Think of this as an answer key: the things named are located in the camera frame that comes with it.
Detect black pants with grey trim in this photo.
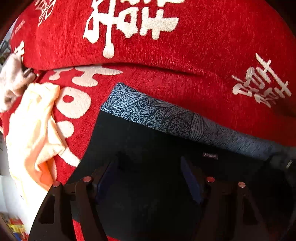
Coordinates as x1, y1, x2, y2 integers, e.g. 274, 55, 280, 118
69, 83, 295, 240

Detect red festive decoration pile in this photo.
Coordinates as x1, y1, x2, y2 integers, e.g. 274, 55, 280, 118
1, 212, 29, 241

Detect cream orange folded cloth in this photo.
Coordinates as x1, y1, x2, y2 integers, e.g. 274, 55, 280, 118
6, 83, 65, 199

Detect red sofa cover white characters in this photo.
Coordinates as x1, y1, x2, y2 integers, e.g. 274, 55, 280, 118
1, 1, 295, 235

